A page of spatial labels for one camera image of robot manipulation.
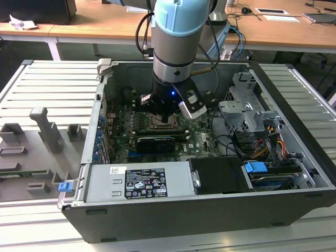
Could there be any grey case latch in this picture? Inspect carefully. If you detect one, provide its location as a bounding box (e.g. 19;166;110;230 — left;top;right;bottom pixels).
96;58;114;77

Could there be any grey laptop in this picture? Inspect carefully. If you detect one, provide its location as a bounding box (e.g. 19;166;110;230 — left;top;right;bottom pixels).
303;12;336;26

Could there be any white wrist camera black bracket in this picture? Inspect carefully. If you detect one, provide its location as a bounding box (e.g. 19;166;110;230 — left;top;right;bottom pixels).
177;81;207;119

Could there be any green RAM stick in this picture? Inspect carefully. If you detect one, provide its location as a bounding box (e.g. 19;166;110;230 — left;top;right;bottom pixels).
0;170;50;179

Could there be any black computer tower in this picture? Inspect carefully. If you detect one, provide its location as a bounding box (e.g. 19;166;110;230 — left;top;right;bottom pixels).
0;0;78;26

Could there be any wooden desk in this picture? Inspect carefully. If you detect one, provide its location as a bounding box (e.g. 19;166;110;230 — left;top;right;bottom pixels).
224;0;336;55
48;0;155;57
0;21;57;61

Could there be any black and grey PC case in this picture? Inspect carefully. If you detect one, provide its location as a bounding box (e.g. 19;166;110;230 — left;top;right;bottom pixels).
57;58;336;245

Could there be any hard disk in blue carrier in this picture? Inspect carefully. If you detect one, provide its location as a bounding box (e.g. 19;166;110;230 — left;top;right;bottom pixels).
243;161;297;192

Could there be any CPU socket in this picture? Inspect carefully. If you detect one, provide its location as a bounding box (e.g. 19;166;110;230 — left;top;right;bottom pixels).
146;114;183;132

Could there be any desk cable port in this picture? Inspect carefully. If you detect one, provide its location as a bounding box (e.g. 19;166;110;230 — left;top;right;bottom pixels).
255;7;289;15
127;5;155;14

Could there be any green motherboard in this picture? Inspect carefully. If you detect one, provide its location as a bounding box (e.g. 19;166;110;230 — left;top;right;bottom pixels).
104;99;238;163

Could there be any crumpled white paper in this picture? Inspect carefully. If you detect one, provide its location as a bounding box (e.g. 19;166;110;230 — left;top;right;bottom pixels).
9;14;38;32

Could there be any silver perforated drive cage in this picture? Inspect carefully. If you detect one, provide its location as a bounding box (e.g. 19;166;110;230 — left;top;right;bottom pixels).
217;71;286;135

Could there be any grey power supply unit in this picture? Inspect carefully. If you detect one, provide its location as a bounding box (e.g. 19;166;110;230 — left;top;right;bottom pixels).
84;160;198;203

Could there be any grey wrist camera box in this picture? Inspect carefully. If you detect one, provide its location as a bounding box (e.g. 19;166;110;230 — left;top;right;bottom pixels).
139;93;154;107

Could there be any black graphics card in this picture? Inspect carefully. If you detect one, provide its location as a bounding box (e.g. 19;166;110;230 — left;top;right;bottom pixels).
135;135;178;155

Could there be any blue plastic latch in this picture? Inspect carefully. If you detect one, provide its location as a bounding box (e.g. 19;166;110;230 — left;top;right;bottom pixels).
57;181;74;194

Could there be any coloured power wire bundle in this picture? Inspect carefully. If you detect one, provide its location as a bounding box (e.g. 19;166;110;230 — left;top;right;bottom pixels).
251;125;288;160

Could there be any grey parts rack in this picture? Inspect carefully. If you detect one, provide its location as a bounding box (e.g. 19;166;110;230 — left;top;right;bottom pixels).
0;106;89;203

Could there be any copper coloured cable connector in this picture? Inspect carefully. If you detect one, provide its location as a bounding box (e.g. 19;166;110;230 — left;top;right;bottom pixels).
191;67;213;76

